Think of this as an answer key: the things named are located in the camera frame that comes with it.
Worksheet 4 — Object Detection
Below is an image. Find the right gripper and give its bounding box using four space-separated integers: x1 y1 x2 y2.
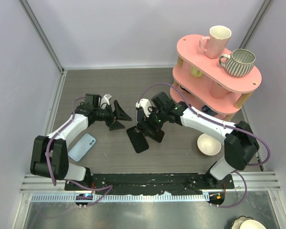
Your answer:
139 104 167 137

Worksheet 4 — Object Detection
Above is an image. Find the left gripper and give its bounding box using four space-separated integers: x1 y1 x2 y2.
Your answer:
94 101 132 131

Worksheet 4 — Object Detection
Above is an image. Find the black phone case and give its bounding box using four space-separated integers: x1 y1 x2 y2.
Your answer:
126 126 149 154

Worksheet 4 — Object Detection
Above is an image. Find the lavender phone case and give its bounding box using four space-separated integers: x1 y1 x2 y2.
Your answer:
136 107 145 123

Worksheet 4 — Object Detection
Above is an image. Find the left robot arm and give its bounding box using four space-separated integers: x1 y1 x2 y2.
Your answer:
30 94 132 190

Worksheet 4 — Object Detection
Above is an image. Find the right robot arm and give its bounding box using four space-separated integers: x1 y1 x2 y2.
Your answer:
134 92 260 188

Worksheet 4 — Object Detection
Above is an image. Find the light blue phone case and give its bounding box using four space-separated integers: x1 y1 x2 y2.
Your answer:
68 134 96 162

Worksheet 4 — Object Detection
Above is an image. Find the blue object bottom shelf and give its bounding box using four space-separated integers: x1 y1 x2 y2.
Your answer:
202 105 218 116

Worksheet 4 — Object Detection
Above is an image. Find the white bowl on table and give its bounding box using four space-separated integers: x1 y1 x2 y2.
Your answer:
197 134 221 156

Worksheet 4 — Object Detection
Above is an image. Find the pink three-tier shelf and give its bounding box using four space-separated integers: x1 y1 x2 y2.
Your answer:
170 34 262 121

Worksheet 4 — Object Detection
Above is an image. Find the yellow cup on shelf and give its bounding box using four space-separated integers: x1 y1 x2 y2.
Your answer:
190 66 203 78

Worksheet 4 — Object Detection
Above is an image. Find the pink cup middle shelf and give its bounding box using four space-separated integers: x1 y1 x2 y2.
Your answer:
210 82 228 99

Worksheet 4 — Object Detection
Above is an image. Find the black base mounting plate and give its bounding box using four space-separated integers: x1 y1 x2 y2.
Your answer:
79 173 235 196

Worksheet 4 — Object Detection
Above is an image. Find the grey striped mug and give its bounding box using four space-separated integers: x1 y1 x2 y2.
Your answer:
218 49 255 77

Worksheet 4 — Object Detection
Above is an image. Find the pink tall mug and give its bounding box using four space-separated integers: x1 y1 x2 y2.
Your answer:
199 25 232 59

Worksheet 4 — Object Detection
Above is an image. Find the cream bowl bottom corner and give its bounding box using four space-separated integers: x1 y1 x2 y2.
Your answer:
230 216 266 229

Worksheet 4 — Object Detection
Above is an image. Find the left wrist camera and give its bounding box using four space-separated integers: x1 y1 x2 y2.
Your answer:
101 94 112 105

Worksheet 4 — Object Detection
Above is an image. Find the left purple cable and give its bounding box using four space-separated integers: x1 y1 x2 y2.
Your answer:
45 96 114 207

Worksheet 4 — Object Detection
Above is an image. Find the purple cable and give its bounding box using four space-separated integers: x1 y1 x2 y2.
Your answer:
139 83 270 209
45 96 114 207

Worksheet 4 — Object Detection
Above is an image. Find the aluminium rail with slots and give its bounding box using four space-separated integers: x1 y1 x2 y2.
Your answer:
31 192 209 203

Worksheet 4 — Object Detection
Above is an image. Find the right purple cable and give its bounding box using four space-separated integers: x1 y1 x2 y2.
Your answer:
139 83 270 209

